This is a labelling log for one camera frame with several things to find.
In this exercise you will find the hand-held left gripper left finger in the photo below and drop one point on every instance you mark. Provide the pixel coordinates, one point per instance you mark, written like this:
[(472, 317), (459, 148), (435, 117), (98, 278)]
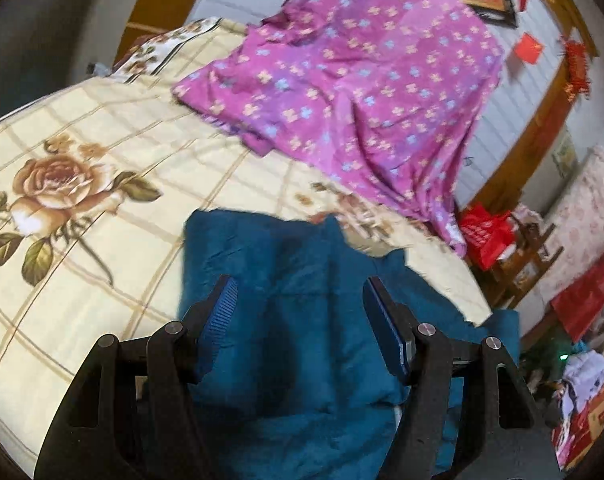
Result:
[(219, 320)]

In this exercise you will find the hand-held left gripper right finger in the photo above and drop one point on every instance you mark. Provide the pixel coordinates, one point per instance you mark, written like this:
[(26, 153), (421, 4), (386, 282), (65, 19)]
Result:
[(384, 330)]

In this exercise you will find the blue down jacket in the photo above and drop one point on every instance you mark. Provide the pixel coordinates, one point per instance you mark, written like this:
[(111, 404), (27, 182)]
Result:
[(302, 340)]

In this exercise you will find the red shopping bag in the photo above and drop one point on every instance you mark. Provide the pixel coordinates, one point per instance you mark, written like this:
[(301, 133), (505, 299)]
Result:
[(484, 235)]

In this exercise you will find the cream rose-print bed sheet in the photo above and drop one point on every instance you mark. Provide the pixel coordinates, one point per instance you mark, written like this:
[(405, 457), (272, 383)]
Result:
[(107, 240)]

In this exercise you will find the wooden chair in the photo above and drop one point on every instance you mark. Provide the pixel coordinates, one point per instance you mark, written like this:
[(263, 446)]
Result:
[(524, 260)]

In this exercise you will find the red cloth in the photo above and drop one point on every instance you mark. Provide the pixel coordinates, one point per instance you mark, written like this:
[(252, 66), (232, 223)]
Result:
[(586, 295)]

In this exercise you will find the pile of mixed cloths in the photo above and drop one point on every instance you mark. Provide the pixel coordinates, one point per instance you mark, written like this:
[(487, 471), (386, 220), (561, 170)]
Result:
[(586, 390)]

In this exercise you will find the pink floral curtain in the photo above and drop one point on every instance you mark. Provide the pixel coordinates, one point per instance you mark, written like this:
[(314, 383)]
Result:
[(591, 210)]

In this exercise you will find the purple floral cloth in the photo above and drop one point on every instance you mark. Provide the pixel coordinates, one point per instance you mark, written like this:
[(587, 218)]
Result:
[(362, 85)]

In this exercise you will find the white floral pillow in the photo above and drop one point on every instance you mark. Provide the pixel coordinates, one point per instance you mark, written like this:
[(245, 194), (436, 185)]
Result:
[(182, 42)]

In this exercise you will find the small wall poster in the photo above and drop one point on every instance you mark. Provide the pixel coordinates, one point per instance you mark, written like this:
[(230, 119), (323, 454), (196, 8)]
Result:
[(564, 152)]

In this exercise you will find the red tinsel wall ornament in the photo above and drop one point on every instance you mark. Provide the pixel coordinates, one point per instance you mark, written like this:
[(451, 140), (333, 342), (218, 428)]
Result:
[(577, 67)]

